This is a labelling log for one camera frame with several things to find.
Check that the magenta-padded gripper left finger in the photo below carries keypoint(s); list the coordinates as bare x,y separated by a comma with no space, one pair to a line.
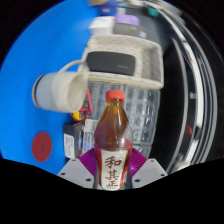
73,173

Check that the black speaker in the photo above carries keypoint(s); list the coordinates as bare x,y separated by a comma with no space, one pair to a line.
111,63

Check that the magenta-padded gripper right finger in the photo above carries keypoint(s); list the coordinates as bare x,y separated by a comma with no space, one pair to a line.
150,171

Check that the clear red-labelled tea bottle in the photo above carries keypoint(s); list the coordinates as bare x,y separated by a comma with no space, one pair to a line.
112,133

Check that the dark grey box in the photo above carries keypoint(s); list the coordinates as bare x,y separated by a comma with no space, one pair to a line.
130,31

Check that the purple box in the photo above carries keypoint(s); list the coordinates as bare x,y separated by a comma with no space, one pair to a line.
127,20

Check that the yellow multimeter with red leads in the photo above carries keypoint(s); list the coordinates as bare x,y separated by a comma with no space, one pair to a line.
80,115

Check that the black box with white label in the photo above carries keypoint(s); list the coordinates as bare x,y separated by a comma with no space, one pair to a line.
71,140

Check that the grey small-parts drawer cabinet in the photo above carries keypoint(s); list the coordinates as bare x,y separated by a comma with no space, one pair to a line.
143,103
143,136

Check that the black workbench shelf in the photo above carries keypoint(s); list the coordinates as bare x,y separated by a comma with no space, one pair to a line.
176,100

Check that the white and grey mug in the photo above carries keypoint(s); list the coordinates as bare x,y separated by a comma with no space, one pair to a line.
56,91

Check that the flat round red coaster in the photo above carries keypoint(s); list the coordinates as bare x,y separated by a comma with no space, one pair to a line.
41,146

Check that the wide grey drawer cabinet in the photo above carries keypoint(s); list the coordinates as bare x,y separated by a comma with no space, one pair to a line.
100,91

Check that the small white box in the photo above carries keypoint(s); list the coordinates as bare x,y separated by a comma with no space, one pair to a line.
101,26

